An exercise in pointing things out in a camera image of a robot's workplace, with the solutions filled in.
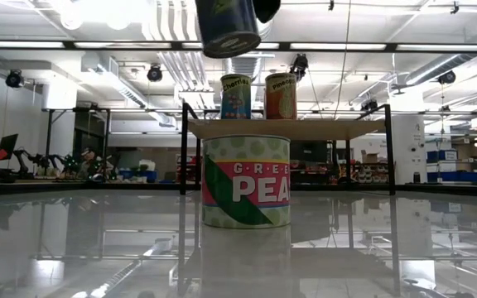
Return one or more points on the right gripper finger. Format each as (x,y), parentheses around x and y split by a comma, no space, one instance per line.
(267,10)

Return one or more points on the tall blue peas can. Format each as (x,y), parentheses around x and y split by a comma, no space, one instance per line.
(226,25)

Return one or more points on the orange pineapple can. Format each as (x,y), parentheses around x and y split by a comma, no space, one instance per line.
(280,99)

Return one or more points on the blue cherries can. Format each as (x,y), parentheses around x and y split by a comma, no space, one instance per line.
(236,99)

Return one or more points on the short green peas can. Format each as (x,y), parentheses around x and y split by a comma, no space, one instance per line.
(247,186)

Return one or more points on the black background robot arm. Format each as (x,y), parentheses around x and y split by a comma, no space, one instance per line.
(46,157)

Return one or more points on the black ceiling spotlight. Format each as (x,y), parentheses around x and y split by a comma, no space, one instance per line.
(15,79)
(447,78)
(154,74)
(300,64)

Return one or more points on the cardboard box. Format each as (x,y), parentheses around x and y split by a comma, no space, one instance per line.
(371,157)

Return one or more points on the white pillar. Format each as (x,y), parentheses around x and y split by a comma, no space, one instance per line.
(408,136)

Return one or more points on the white container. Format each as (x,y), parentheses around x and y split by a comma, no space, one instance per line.
(147,164)

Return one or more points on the blue storage bin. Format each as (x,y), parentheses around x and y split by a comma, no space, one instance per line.
(149,176)
(449,177)
(441,155)

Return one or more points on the black metal background rack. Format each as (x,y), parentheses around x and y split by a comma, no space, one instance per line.
(77,109)

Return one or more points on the person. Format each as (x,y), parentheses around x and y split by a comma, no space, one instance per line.
(91,165)

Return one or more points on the silver ribbed air duct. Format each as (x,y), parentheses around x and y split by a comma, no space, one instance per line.
(242,66)

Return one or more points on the black overhead frame beam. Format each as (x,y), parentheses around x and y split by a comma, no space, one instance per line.
(177,45)

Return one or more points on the wooden shelf with black frame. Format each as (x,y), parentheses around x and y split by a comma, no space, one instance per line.
(325,129)

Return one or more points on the black aluminium table frame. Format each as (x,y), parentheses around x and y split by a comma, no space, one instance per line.
(420,188)

